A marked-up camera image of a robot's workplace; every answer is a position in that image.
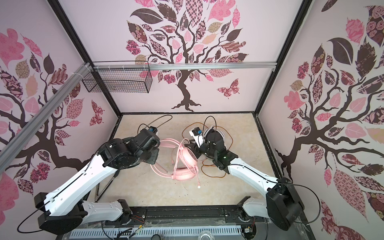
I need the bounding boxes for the black tongs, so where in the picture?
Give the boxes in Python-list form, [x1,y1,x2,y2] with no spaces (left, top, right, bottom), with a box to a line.
[95,170,121,202]

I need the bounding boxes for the left aluminium rail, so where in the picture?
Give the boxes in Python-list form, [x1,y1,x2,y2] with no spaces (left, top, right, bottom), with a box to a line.
[1,63,92,173]

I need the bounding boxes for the black wire mesh basket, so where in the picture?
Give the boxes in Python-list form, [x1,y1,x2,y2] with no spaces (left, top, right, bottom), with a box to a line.
[82,60,153,94]

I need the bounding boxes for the white slotted cable duct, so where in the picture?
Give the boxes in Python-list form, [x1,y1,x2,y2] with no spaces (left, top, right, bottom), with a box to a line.
[63,226,244,240]

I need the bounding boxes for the pink headphones with cable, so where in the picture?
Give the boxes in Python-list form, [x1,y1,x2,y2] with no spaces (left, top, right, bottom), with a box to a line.
[151,138,201,189]

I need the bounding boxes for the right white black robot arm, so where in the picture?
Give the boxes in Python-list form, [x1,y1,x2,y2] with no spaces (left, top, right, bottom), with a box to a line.
[189,128,305,231]

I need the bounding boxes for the white black headphones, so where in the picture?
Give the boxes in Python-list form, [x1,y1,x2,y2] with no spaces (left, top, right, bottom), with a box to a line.
[204,126,227,151]

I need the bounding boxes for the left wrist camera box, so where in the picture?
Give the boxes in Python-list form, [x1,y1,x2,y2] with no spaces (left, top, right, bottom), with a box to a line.
[148,126,158,134]

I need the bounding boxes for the back aluminium rail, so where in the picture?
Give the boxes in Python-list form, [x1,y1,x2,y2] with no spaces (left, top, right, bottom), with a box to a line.
[93,62,277,71]

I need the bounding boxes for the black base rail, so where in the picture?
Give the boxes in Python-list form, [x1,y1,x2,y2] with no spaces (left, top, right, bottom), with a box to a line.
[57,205,315,240]

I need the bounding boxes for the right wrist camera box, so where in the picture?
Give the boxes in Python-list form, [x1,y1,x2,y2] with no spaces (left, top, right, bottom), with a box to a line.
[189,127,205,148]

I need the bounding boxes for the aluminium rail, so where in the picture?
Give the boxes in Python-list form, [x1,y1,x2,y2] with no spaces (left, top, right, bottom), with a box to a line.
[1,63,92,173]
[93,62,277,71]

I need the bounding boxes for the orange headphone cable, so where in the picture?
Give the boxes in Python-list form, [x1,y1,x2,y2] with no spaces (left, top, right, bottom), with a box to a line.
[181,121,234,178]

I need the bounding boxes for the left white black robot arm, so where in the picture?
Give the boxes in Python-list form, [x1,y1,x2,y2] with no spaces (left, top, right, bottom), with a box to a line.
[34,127,160,235]

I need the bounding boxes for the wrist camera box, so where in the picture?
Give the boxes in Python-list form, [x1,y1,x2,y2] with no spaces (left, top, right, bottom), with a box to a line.
[189,127,205,148]
[148,126,158,134]

